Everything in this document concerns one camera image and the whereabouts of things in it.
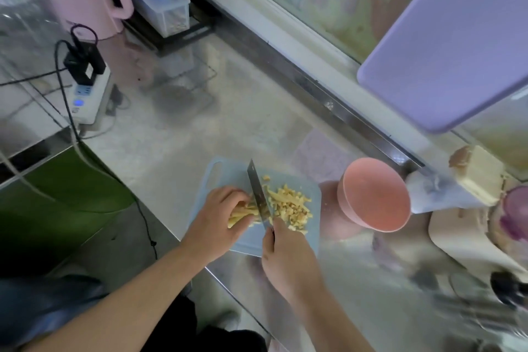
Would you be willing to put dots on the person's left hand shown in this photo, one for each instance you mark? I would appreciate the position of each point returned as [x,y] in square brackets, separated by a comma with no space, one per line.
[214,219]

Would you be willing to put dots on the person's right hand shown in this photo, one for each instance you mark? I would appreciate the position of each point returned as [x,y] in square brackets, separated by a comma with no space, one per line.
[291,265]

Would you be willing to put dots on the person's right fingers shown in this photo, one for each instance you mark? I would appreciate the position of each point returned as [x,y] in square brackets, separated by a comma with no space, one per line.
[279,227]

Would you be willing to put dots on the person's left thumb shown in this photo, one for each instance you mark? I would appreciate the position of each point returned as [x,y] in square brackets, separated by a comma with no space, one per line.
[244,227]

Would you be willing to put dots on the yellow vegetable strips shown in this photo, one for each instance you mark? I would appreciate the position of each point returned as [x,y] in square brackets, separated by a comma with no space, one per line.
[243,213]

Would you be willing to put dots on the steel kitchen knife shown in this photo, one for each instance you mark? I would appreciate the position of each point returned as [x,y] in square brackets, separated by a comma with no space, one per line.
[259,195]

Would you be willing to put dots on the person's left forearm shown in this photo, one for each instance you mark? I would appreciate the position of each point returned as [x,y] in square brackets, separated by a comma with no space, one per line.
[123,302]

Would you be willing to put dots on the person's right forearm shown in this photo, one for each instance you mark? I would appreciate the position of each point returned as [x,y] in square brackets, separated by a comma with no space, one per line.
[326,325]

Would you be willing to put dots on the pile of chopped yellow pieces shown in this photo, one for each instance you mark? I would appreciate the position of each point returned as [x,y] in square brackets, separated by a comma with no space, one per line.
[291,207]

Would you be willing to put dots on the light blue cutting board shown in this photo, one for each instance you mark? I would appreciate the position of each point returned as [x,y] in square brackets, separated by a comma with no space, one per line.
[218,176]

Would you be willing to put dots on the pink bowl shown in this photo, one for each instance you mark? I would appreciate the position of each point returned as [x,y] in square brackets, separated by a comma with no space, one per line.
[377,199]

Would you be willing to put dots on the person's dark trousers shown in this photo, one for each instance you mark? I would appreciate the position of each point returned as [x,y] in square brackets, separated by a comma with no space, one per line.
[198,329]

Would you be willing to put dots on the white plastic bag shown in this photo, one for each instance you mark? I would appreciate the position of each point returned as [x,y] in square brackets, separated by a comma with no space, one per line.
[433,195]

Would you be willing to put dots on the beige cutting board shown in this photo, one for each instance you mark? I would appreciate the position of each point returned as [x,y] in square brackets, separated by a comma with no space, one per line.
[462,236]

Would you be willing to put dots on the green cabinet front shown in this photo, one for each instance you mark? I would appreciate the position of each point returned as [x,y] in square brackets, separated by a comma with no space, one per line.
[62,191]

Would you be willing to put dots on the white power strip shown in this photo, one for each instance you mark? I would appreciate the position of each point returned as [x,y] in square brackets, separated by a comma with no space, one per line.
[88,100]

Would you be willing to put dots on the wooden block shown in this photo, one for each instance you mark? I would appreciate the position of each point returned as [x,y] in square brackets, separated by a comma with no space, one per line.
[480,174]

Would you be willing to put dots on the black charger plug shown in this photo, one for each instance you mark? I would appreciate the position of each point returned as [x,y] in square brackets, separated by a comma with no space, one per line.
[84,63]

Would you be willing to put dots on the purple onion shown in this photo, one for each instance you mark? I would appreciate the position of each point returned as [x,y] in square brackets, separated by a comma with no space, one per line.
[515,211]

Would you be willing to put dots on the clear plastic storage container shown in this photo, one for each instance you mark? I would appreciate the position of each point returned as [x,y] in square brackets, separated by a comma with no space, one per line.
[163,3]

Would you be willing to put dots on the large lavender cutting board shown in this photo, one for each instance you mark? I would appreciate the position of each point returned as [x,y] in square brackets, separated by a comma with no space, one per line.
[449,38]

